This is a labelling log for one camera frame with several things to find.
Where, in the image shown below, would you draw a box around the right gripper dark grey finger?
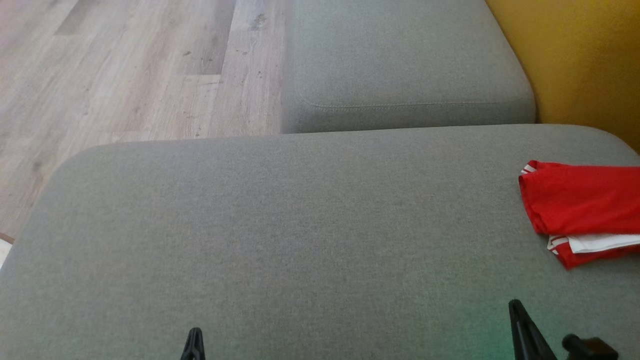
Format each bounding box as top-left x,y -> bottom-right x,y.
508,299 -> 559,360

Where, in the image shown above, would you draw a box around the red basketball jersey with lettering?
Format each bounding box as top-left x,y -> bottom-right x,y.
518,160 -> 640,237

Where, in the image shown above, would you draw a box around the large grey sofa seat cushion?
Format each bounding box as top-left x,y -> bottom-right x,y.
0,123 -> 640,360

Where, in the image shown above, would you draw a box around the yellow sofa backrest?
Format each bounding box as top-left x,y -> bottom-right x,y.
484,0 -> 640,154

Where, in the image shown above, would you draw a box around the red shorts with white stripe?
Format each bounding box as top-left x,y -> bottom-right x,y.
546,233 -> 640,270

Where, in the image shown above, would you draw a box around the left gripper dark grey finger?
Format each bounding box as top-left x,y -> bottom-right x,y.
180,327 -> 206,360

